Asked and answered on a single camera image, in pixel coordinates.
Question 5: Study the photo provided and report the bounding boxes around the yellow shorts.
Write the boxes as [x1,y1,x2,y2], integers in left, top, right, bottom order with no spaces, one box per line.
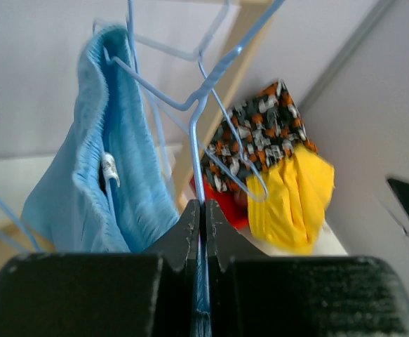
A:
[248,145,335,255]

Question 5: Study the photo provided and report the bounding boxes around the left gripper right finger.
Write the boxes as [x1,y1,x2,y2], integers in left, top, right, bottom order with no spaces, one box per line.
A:
[206,200,409,336]

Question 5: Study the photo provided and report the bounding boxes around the camouflage orange black shorts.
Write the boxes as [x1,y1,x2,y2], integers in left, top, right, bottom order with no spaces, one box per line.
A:
[208,80,318,182]

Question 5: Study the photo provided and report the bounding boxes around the red plastic tray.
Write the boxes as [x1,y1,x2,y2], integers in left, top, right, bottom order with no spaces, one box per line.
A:
[203,179,249,230]

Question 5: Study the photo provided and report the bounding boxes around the light blue shorts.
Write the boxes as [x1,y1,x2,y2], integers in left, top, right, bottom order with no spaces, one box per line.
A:
[22,25,179,253]

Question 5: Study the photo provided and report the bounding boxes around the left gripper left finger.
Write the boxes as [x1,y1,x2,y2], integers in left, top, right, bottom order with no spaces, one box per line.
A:
[0,200,200,336]

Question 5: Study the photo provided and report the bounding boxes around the blue hanger of pink shorts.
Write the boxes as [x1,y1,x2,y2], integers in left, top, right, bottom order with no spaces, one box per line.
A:
[196,59,270,204]

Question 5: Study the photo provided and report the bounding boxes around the blue hanger of yellow shorts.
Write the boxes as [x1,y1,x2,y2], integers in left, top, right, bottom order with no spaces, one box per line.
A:
[90,1,233,117]

